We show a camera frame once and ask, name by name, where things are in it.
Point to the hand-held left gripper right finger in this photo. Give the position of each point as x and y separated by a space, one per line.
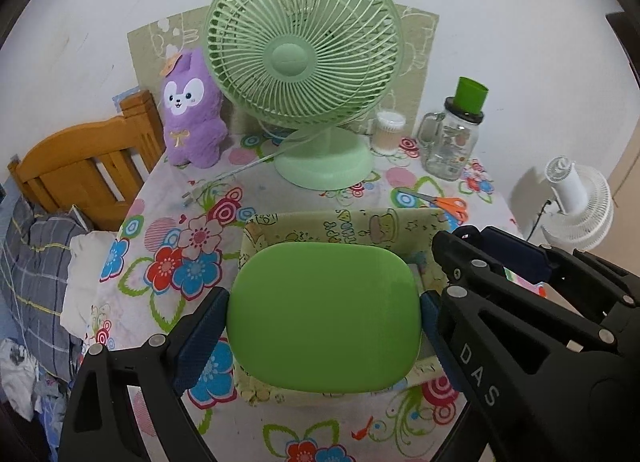
429 309

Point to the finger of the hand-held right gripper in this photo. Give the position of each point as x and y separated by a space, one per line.
520 254
480 302

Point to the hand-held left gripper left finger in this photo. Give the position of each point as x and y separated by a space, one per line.
202 337

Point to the green rounded case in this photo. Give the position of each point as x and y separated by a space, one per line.
320 312

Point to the yellow printed storage box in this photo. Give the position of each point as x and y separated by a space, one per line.
310 227

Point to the white floor fan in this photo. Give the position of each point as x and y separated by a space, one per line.
585 207

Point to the floral tablecloth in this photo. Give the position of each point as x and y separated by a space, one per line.
165 252

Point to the glass jar with green lid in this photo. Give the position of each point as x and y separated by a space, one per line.
452 146

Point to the beige door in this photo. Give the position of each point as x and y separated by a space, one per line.
627 176

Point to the grey plaid pillow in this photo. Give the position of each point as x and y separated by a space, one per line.
35 282

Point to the cotton swab jar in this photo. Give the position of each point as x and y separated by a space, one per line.
388 134

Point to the white patterned cloth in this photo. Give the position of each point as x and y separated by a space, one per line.
17 372

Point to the purple plush bunny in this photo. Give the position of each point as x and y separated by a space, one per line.
192 136

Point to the wooden bed headboard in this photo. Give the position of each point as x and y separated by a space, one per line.
70 166

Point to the green desk fan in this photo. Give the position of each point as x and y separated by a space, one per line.
292 61

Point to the blue wall sticker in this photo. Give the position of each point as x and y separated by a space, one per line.
122 99

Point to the beige printed wall sheet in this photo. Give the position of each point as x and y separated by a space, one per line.
150 46

